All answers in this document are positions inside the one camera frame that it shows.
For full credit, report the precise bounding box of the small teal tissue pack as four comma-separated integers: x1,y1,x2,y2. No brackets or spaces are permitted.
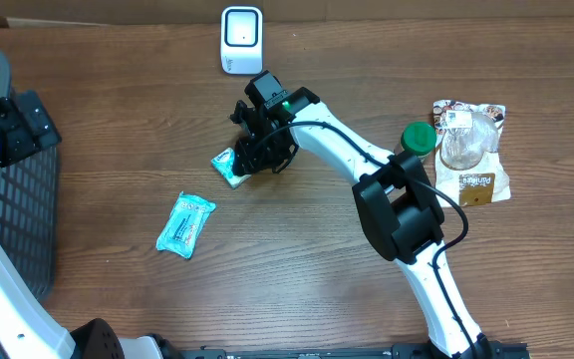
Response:
211,148,250,189

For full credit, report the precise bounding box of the large teal wipes pack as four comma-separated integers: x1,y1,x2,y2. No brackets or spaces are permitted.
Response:
155,192,216,259

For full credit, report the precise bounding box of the green lid white jar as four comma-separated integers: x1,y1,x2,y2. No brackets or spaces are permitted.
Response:
394,122,436,162

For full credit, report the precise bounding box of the beige paper bag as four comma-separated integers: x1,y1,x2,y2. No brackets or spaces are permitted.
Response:
432,100,511,206

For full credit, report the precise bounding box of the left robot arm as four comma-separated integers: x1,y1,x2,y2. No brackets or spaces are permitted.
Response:
0,97,176,358

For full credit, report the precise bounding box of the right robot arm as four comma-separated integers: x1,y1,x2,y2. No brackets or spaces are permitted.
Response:
230,71,492,358

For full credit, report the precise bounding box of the white barcode scanner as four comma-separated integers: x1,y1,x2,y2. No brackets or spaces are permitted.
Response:
220,5,263,75

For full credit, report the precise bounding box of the grey plastic mesh basket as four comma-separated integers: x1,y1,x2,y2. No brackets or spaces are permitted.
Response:
0,51,60,300

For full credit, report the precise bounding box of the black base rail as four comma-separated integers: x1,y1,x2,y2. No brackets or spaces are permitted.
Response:
179,341,531,359

